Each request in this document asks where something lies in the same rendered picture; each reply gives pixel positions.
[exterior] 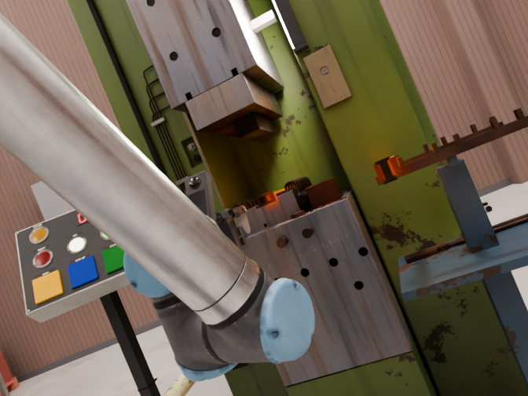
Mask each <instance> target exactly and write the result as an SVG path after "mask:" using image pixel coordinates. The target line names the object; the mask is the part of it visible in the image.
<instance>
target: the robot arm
mask: <svg viewBox="0 0 528 396"><path fill-rule="evenodd" d="M0 145H1V146H2V147H3V148H4V149H5V150H6V151H7V152H8V153H9V154H11V155H12V156H13V157H14V158H16V159H17V160H18V161H19V162H20V163H22V164H23V165H24V166H25V167H26V168H27V169H28V170H29V171H30V172H32V173H33V174H34V175H35V176H36V177H38V178H39V179H40V180H41V181H42V182H44V183H45V184H46V185H47V186H49V187H50V188H51V189H52V190H53V191H54V192H55V193H56V194H57V195H58V196H60V197H61V198H62V199H63V200H65V201H66V202H67V203H68V204H70V205H71V206H72V207H73V208H74V209H76V210H77V211H78V212H79V213H80V214H81V215H82V216H83V217H84V218H86V219H87V220H88V221H89V222H90V223H92V224H93V225H94V226H95V227H96V228H98V229H99V230H100V231H101V232H102V233H103V234H104V235H105V236H106V237H108V238H109V239H110V240H111V241H112V242H114V243H115V244H116V245H117V246H118V247H120V248H121V249H122V250H123V251H125V253H124V257H123V268H124V272H125V275H126V278H127V280H128V281H129V283H130V285H131V286H132V287H133V288H134V289H135V290H136V291H137V292H139V293H141V294H142V295H146V296H148V297H150V298H151V300H152V303H153V306H154V307H155V309H156V312H157V314H158V317H159V320H160V322H161V324H162V326H163V330H164V331H165V333H166V336H167V339H168V341H169V343H170V346H171V349H172V350H173V352H174V359H175V362H176V364H177V365H178V367H179V368H180V369H181V371H182V373H183V375H184V376H185V377H186V378H187V379H188V380H192V381H204V380H206V379H208V380H211V379H214V378H216V377H219V376H221V375H223V374H225V373H227V372H228V371H229V370H231V369H233V368H234V367H235V366H236V365H237V364H238V363H256V362H272V363H274V364H280V363H282V362H284V361H293V360H295V359H298V358H300V357H301V356H303V355H304V354H305V352H306V351H307V349H308V348H309V346H310V344H311V341H312V340H313V335H314V329H315V315H314V306H313V303H312V301H311V298H310V296H309V294H308V292H307V291H306V289H305V288H304V287H303V286H302V285H301V284H300V283H299V282H297V281H296V280H292V279H288V278H280V279H278V280H274V279H273V278H272V277H271V276H270V275H269V274H268V273H267V272H266V271H265V270H264V269H263V268H262V267H260V266H259V265H258V264H257V262H255V261H254V260H251V259H249V258H248V257H247V256H246V255H245V254H244V253H243V252H242V251H241V250H242V249H243V248H245V247H246V246H247V245H248V244H247V241H246V240H245V238H244V235H243V233H242V231H241V228H240V227H239V226H241V227H242V228H243V229H244V231H245V232H246V233H250V232H251V229H250V226H249V223H248V218H247V215H246V213H247V210H246V207H245V206H244V205H241V206H239V207H236V208H233V209H232V210H230V209H229V208H228V209H226V210H224V211H220V212H218V213H216V214H215V203H214V197H213V191H212V185H211V176H210V175H209V174H208V173H207V172H206V171H202V172H200V173H198V174H194V175H193V176H190V177H188V178H186V179H185V191H186V195H185V194H184V193H183V192H182V191H181V190H180V189H179V188H178V187H177V186H176V185H175V184H174V183H173V182H172V181H171V180H170V179H169V178H168V177H167V176H166V175H165V174H163V173H162V172H161V171H160V170H159V169H158V168H157V167H156V166H155V165H154V164H153V163H152V162H151V161H150V160H149V159H148V158H147V157H146V156H145V155H144V154H143V153H142V152H141V151H140V150H139V149H138V148H137V147H136V146H135V145H134V144H133V143H132V142H131V141H130V140H129V139H128V138H127V137H126V136H125V135H124V134H123V133H122V132H121V131H120V130H119V129H118V128H117V127H116V126H115V125H114V124H113V123H112V122H111V121H110V120H109V119H108V118H107V117H106V116H105V115H104V114H103V113H102V112H100V111H99V110H98V109H97V108H96V107H95V106H94V105H93V104H92V103H91V102H90V101H89V100H88V99H87V98H86V97H85V96H84V95H83V94H82V93H81V92H80V91H79V90H78V89H77V88H76V87H75V86H74V85H73V84H72V83H71V82H70V81H69V80H68V79H67V78H66V77H65V76H64V75H63V74H62V73H61V72H60V71H59V70H58V69H57V68H56V67H55V66H54V65H53V64H52V63H51V62H50V61H49V60H48V59H47V58H46V57H45V56H44V55H43V54H42V53H41V52H40V51H39V50H38V49H36V48H35V47H34V46H33V45H32V44H31V43H30V42H29V41H28V40H27V39H26V38H25V37H24V36H23V35H22V34H21V33H20V32H19V31H18V30H17V29H16V28H15V27H14V26H13V25H12V24H11V23H10V22H9V21H8V20H7V19H6V18H5V17H4V16H3V15H2V14H1V13H0ZM236 217H237V218H236ZM237 227H239V228H237Z"/></svg>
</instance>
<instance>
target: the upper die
mask: <svg viewBox="0 0 528 396"><path fill-rule="evenodd" d="M185 104H186V106H187V109H188V110H189V114H190V115H191V117H192V121H193V123H194V125H195V127H196V130H197V131H202V132H207V133H213V134H222V135H228V136H233V137H238V134H237V131H236V129H235V127H234V125H233V121H235V120H237V119H239V118H241V117H243V116H245V115H247V114H249V113H251V112H254V113H257V114H259V115H261V116H265V117H266V118H269V119H272V120H273V121H274V120H276V119H279V118H280V117H282V116H283V114H282V112H281V109H280V107H279V105H278V103H277V100H276V98H275V96H274V94H273V93H271V92H270V91H268V90H267V89H266V88H264V87H263V86H261V85H259V84H258V83H257V82H255V81H254V80H252V79H250V78H249V77H247V76H246V75H245V74H243V73H240V74H239V75H237V76H235V77H233V78H231V79H229V80H227V81H225V82H223V83H221V84H220V85H218V86H216V87H214V88H212V89H210V90H208V91H206V92H204V93H202V94H201V95H199V96H197V97H194V98H193V99H191V100H189V101H186V103H185Z"/></svg>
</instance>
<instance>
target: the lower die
mask: <svg viewBox="0 0 528 396"><path fill-rule="evenodd" d="M274 196H275V197H276V200H277V201H275V202H273V203H270V204H268V205H266V206H264V207H260V208H258V209H256V207H257V206H258V205H256V206H254V207H252V208H249V209H247V213H246V215H247V220H248V223H249V226H250V229H251V232H250V233H246V232H245V231H244V229H243V228H242V227H241V226H239V227H240V228H241V231H242V233H243V235H244V237H246V236H250V235H252V234H254V233H257V232H259V231H262V230H264V229H267V228H269V227H271V226H275V225H277V224H279V223H282V222H285V221H287V220H289V219H291V216H290V215H292V214H294V213H296V212H298V211H306V210H307V209H309V208H310V207H311V206H312V205H311V202H310V201H308V202H307V203H305V204H299V203H298V202H297V197H298V194H297V190H296V188H295V187H293V188H290V189H288V190H284V191H282V192H279V193H277V194H274ZM264 224H267V227H265V226H264ZM239 227H237V228H239Z"/></svg>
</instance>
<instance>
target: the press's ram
mask: <svg viewBox="0 0 528 396"><path fill-rule="evenodd" d="M126 3H127V5H128V7H129V9H130V12H131V14H132V17H133V18H134V22H135V24H136V25H137V29H138V31H139V33H140V35H141V38H142V40H143V43H144V44H145V48H146V49H147V52H148V55H149V57H150V59H151V62H152V64H153V67H154V68H155V70H156V74H157V76H158V78H159V81H160V83H161V85H162V87H163V91H164V93H165V94H166V97H167V100H168V102H169V104H170V107H171V109H174V110H177V111H180V112H186V113H189V110H188V109H187V106H186V104H185V103H186V101H189V100H191V99H193V98H194V97H197V96H199V95H201V94H203V93H204V92H206V91H208V90H210V89H212V88H214V87H216V86H218V85H220V84H221V83H223V82H225V81H227V80H229V79H231V78H233V77H235V76H237V75H239V74H240V73H243V74H245V75H246V76H247V77H249V78H250V79H252V80H254V81H255V82H257V83H258V84H259V85H261V86H263V87H264V88H266V89H267V90H268V91H270V92H271V93H273V94H275V93H276V92H278V91H280V90H282V89H284V88H285V87H284V84H283V82H282V79H281V77H280V74H279V72H278V70H277V67H276V65H275V63H274V61H273V58H272V56H271V53H270V50H269V48H268V46H267V44H266V41H265V39H264V37H263V35H262V32H261V30H262V29H264V28H267V27H269V26H270V25H271V24H274V23H276V22H277V18H276V17H275V14H274V12H273V10H270V11H268V12H266V13H264V14H262V15H261V16H259V17H257V18H255V15H254V13H253V11H252V8H251V6H250V3H249V1H248V0H126Z"/></svg>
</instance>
